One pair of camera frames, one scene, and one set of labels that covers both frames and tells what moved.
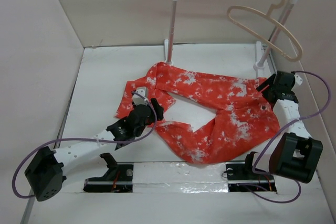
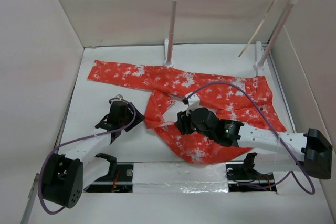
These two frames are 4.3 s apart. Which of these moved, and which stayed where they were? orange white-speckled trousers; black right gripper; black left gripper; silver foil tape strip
Moved: orange white-speckled trousers; black right gripper; black left gripper
Stayed: silver foil tape strip
